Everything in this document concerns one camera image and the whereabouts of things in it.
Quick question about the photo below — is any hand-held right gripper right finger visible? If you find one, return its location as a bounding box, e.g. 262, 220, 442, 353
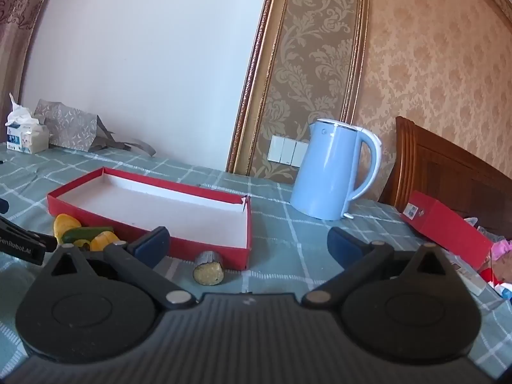
302, 227, 457, 308

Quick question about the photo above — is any green cucumber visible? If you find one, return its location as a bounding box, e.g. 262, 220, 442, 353
61, 226, 115, 244

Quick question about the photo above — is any white tissue pack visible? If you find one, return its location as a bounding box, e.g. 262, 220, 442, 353
5, 93, 49, 155

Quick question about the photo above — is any red cardboard box tray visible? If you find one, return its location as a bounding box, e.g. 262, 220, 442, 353
47, 167, 252, 270

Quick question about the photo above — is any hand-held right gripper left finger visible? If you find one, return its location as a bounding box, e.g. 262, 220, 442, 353
38, 226, 196, 308

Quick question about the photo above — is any clear plastic bag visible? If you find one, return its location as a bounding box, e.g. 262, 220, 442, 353
464, 216, 502, 244

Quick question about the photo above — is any red box lid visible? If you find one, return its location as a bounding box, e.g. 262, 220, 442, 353
400, 190, 494, 268

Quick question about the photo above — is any green checked tablecloth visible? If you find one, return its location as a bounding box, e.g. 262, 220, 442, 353
0, 142, 512, 384

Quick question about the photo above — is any brown patterned curtain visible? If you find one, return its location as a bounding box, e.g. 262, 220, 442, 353
0, 0, 60, 132

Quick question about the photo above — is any white wall switch panel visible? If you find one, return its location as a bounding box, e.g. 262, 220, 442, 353
267, 135, 309, 166

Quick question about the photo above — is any gold wall frame moulding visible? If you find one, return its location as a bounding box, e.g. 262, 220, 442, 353
226, 0, 371, 177

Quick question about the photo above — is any grey patterned gift bag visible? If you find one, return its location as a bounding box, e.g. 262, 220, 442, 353
34, 98, 156, 156

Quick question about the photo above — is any light blue electric kettle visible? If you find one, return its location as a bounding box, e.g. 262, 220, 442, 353
290, 119, 382, 221

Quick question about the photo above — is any pink cloth item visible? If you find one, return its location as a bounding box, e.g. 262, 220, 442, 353
480, 239, 512, 289

